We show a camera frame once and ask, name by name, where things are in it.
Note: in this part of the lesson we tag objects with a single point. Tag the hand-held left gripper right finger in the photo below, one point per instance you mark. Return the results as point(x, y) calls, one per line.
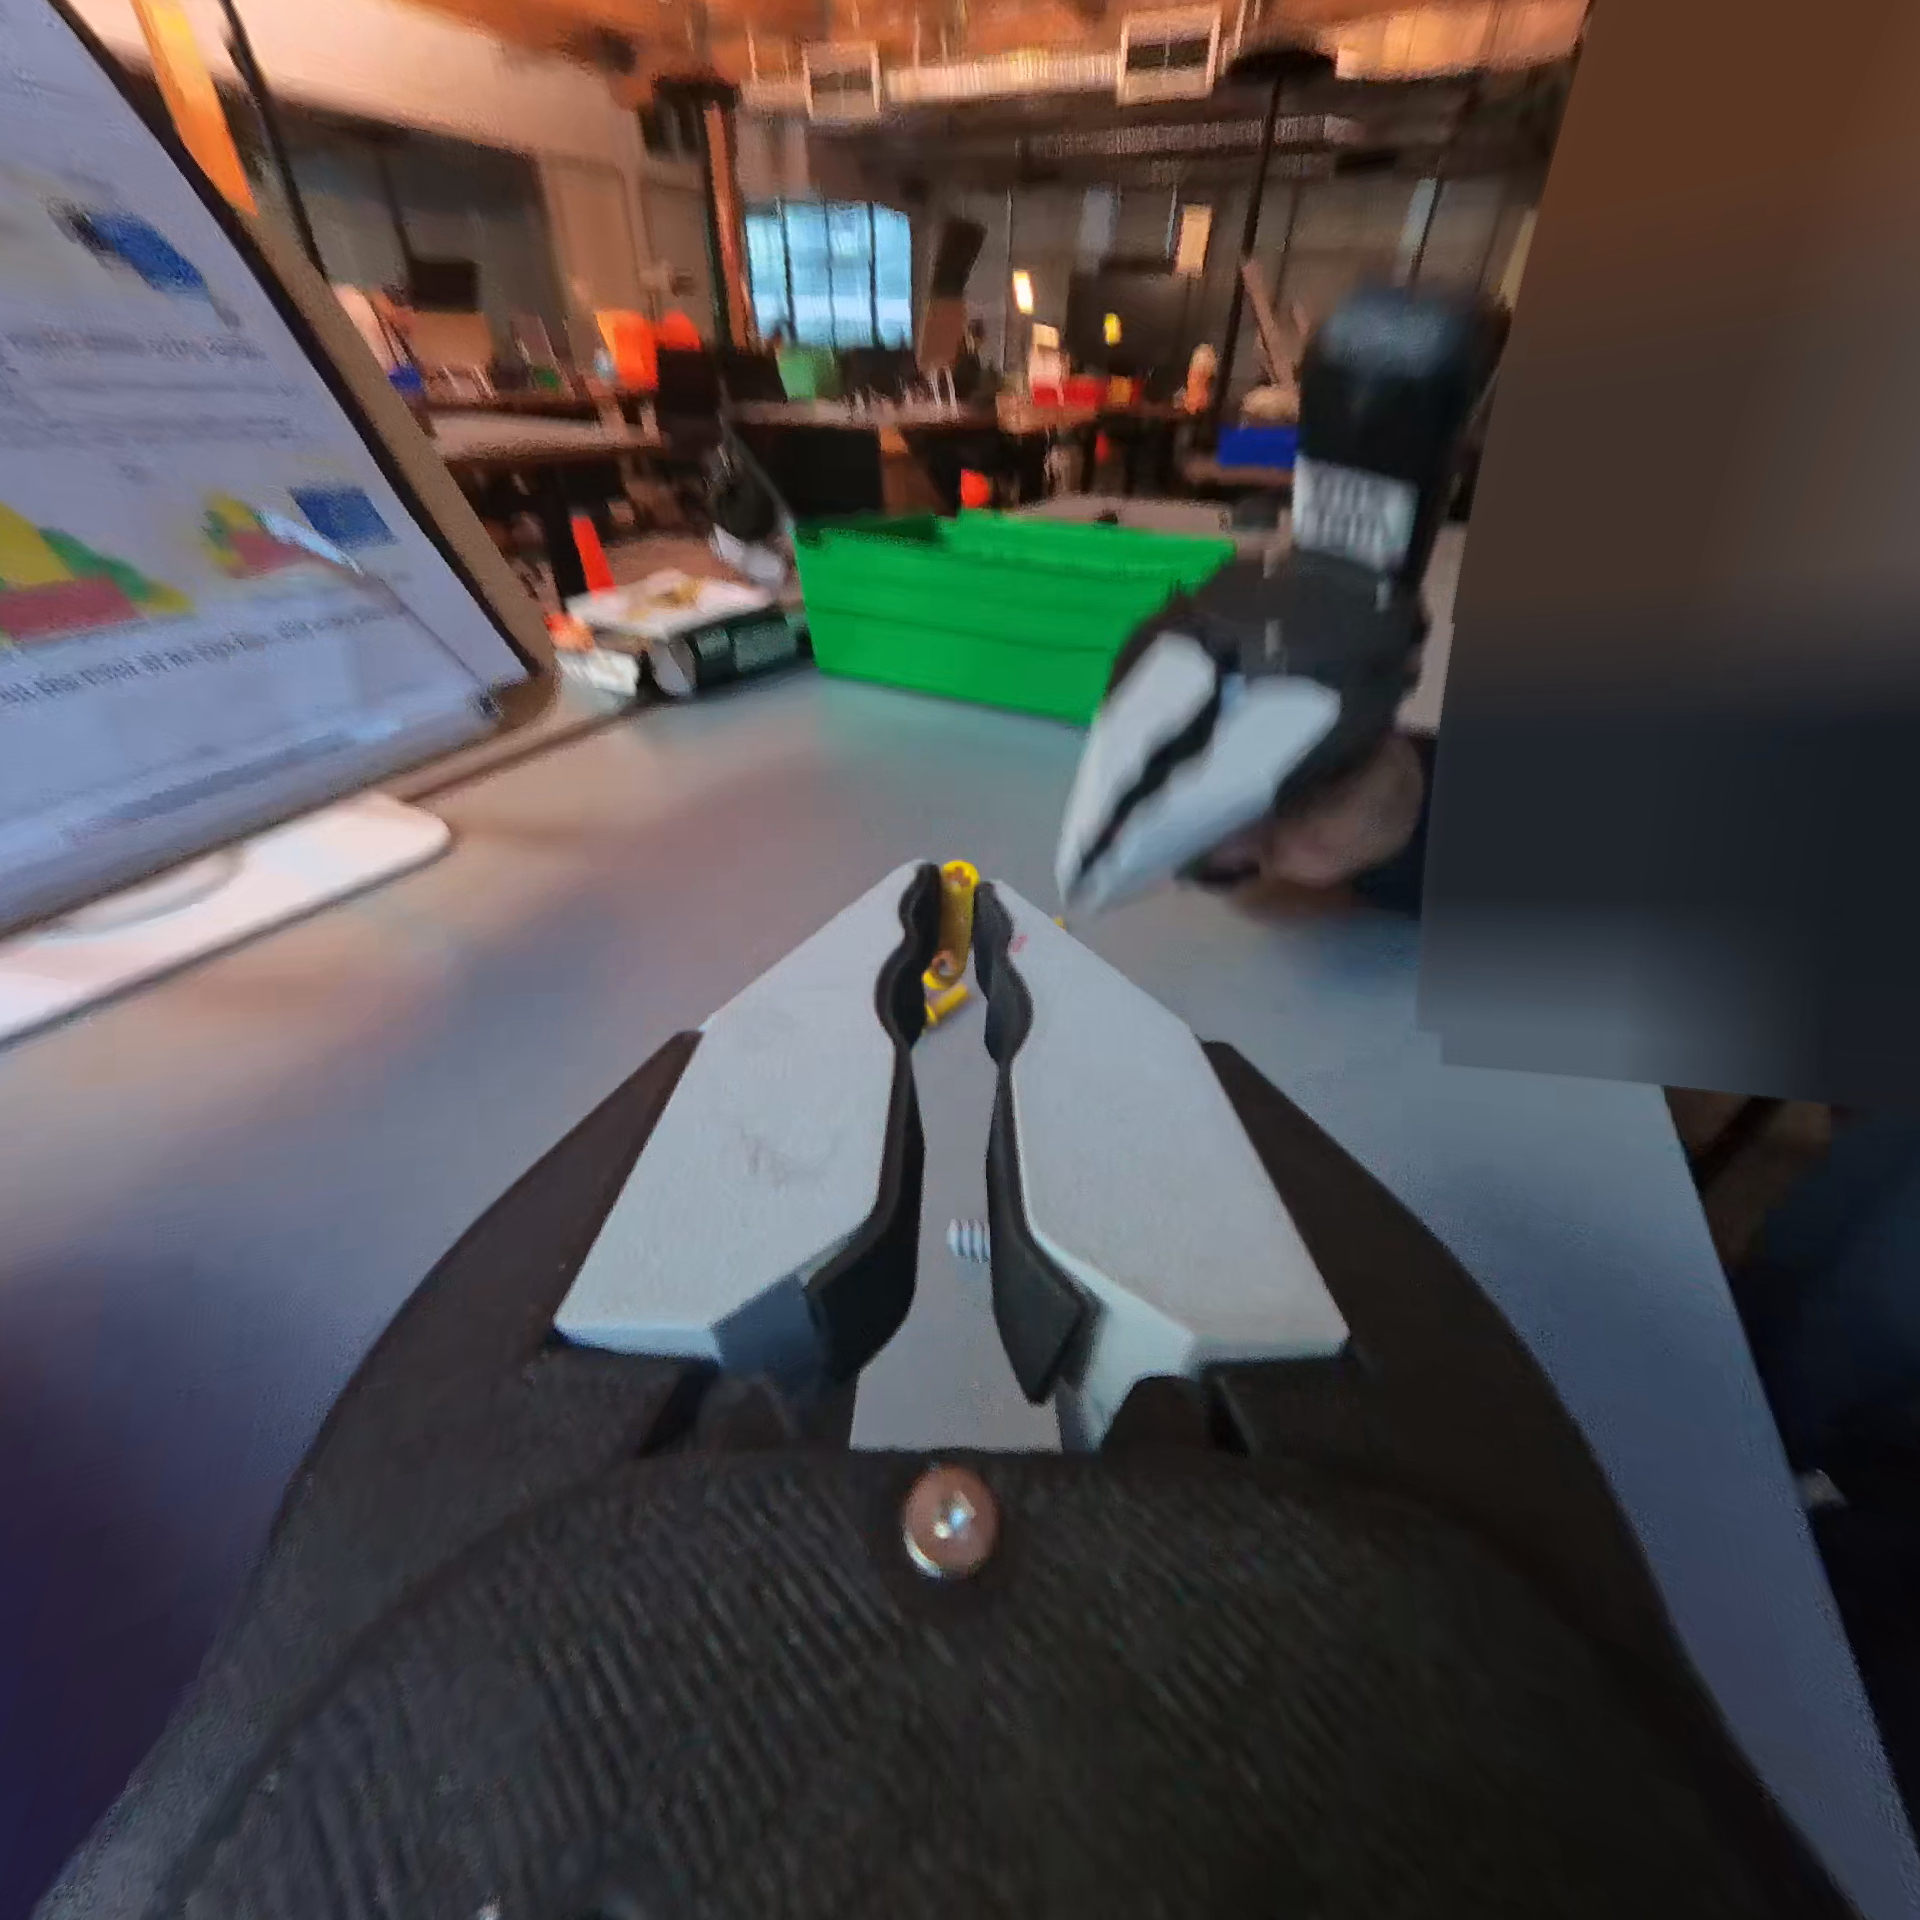
point(1156, 1184)

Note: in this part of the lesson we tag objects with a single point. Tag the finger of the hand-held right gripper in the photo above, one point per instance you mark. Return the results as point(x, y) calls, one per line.
point(1230, 781)
point(1141, 721)

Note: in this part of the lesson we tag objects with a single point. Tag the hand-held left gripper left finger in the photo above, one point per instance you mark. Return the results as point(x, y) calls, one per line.
point(764, 1172)

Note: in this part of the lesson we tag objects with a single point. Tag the yellow lego bush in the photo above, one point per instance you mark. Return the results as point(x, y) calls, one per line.
point(944, 967)

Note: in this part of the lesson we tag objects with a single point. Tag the person's right hand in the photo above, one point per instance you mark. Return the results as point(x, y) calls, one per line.
point(1349, 825)

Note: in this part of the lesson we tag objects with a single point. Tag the green storage bin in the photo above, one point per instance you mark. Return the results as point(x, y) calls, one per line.
point(960, 629)
point(1141, 548)

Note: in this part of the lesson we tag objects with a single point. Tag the dark box with green label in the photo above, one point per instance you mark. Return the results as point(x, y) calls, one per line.
point(743, 648)

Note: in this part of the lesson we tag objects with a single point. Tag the white stand base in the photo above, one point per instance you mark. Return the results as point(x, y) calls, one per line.
point(300, 869)

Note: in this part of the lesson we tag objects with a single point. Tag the orange traffic cone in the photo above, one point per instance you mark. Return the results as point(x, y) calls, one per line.
point(593, 551)

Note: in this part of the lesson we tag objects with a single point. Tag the tan display board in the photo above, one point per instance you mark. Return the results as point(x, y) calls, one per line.
point(428, 464)

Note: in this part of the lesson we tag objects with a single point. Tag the printed instruction sheet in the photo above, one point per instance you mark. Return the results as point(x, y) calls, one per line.
point(182, 450)

